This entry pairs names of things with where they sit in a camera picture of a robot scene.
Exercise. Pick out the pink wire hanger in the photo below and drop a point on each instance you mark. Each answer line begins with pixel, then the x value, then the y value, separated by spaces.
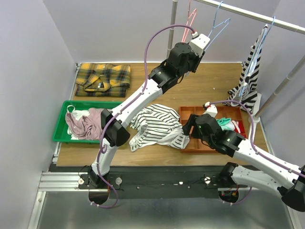
pixel 190 18

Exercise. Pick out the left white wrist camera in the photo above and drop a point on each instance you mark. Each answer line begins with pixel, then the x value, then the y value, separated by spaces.
pixel 198 43

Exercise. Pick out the metal clothes rack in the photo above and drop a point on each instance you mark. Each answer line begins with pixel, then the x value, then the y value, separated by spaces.
pixel 257 111

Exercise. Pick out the white black striped tank top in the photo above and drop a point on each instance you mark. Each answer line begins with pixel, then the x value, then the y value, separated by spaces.
pixel 158 124

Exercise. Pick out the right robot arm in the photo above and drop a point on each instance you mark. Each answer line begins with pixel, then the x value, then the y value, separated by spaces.
pixel 271 174

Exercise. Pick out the wide striped hung tank top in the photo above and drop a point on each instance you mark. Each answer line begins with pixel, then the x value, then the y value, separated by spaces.
pixel 250 95

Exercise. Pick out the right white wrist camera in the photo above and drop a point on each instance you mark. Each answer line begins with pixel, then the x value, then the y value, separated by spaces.
pixel 210 109

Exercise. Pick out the blue hanger holding top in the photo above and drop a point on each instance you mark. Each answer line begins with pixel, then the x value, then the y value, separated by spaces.
pixel 253 61

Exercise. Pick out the mauve pink garment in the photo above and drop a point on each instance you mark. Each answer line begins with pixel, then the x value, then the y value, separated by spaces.
pixel 89 126

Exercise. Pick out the green plastic tray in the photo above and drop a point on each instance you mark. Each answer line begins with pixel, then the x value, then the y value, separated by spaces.
pixel 61 130

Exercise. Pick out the mint green sock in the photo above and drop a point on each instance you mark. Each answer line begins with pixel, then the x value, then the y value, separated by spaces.
pixel 226 124

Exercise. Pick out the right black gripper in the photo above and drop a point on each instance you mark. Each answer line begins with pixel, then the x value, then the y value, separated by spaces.
pixel 186 127

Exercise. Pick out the red cloth right compartment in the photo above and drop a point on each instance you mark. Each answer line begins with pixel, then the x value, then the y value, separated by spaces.
pixel 242 132

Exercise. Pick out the brown wooden compartment box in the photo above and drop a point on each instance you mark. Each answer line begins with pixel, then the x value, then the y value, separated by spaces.
pixel 195 146

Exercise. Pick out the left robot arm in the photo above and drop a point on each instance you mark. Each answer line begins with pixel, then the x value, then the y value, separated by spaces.
pixel 183 58

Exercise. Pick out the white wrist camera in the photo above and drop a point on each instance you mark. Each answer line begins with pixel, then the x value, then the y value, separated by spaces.
pixel 210 109
pixel 198 43

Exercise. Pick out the yellow plaid shirt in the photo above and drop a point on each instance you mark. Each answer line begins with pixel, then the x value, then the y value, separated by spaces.
pixel 103 80

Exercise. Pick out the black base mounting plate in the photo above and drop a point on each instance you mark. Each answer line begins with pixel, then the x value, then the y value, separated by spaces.
pixel 159 183

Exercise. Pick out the blue wire hanger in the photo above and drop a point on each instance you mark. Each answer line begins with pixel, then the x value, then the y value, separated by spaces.
pixel 215 26

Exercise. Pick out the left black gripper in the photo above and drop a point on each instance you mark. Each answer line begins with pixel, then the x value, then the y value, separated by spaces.
pixel 197 62

